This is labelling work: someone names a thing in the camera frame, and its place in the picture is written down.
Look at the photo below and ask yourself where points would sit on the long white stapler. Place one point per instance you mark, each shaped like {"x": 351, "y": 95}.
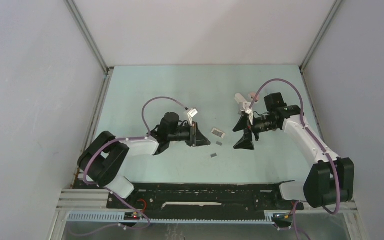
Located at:
{"x": 239, "y": 98}

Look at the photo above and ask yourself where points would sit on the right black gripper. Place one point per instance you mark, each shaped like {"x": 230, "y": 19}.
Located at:
{"x": 246, "y": 142}

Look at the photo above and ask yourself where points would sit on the staple box tray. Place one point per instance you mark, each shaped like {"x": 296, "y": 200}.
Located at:
{"x": 219, "y": 133}

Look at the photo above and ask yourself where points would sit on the aluminium frame post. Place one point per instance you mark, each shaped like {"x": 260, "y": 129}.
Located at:
{"x": 335, "y": 8}
{"x": 86, "y": 33}

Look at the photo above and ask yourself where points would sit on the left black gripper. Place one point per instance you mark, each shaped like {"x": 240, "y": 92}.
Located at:
{"x": 196, "y": 138}

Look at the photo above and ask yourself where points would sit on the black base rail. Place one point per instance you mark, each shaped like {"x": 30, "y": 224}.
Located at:
{"x": 208, "y": 202}

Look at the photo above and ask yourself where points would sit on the right aluminium frame post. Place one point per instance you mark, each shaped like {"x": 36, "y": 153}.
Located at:
{"x": 335, "y": 8}

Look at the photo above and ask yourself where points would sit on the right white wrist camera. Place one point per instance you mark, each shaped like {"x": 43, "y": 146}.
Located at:
{"x": 245, "y": 108}

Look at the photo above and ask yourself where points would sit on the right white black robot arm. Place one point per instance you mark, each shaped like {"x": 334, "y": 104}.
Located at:
{"x": 331, "y": 177}

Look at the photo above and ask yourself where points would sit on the left aluminium frame post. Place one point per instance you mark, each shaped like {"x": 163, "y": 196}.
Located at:
{"x": 86, "y": 33}

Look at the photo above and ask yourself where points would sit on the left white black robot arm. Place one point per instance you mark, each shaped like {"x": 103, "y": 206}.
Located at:
{"x": 102, "y": 160}

